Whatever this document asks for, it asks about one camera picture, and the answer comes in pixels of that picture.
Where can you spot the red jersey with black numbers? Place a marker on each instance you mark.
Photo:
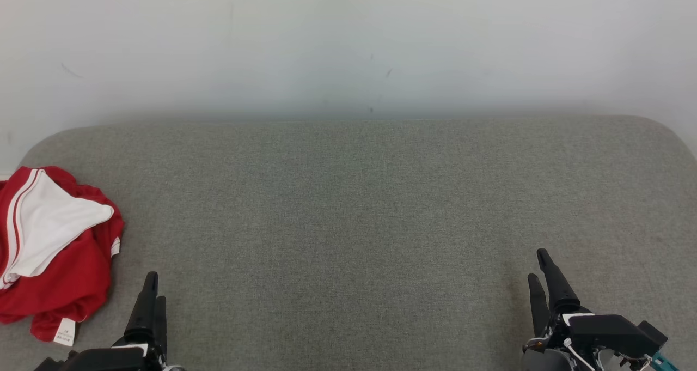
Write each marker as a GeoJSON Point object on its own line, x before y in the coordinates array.
{"type": "Point", "coordinates": [60, 273]}

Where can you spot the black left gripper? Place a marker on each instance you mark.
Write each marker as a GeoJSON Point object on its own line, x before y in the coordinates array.
{"type": "Point", "coordinates": [109, 359]}

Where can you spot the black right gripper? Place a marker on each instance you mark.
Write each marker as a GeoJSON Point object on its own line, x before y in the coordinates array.
{"type": "Point", "coordinates": [558, 333]}

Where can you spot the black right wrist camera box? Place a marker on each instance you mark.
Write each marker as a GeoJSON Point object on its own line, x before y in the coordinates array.
{"type": "Point", "coordinates": [610, 333]}

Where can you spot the teal right camera connector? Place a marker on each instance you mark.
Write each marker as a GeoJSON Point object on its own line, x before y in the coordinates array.
{"type": "Point", "coordinates": [663, 362]}

